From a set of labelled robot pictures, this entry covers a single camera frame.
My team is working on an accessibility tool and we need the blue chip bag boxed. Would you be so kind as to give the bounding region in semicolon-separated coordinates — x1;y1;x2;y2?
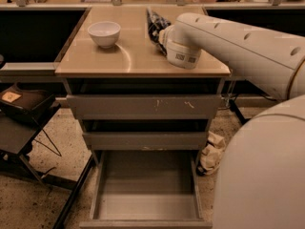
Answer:
146;8;172;55

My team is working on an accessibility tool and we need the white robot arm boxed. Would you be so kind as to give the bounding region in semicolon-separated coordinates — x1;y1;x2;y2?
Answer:
159;13;305;229

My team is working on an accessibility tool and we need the grey drawer cabinet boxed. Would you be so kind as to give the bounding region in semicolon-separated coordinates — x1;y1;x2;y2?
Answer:
53;5;233;157

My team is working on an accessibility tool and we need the grey top drawer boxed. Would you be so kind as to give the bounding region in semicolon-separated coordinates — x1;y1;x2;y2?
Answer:
67;78;221;120

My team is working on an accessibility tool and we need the grey drawer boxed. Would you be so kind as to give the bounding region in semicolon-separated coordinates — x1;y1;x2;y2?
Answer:
79;151;213;229
67;78;221;120
83;119;210;151

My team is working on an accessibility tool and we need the grey middle drawer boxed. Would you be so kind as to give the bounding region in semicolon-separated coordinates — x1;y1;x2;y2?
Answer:
83;119;210;151

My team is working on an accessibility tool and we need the grey bottom drawer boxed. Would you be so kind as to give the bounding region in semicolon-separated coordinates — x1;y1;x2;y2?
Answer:
79;151;213;229

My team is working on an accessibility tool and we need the white ceramic bowl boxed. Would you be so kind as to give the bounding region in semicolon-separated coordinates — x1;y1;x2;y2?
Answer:
88;21;121;49

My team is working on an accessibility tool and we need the black floor bar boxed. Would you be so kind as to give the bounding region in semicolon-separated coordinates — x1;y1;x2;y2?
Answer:
52;156;94;229

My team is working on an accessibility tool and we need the dark brown tray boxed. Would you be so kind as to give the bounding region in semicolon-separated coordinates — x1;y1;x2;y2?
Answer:
0;84;55;123

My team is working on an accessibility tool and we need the black side table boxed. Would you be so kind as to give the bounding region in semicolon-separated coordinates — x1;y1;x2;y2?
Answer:
0;102;62;187

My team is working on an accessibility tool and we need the black table leg frame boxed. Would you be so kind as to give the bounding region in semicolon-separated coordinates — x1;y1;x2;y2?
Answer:
229;94;249;125

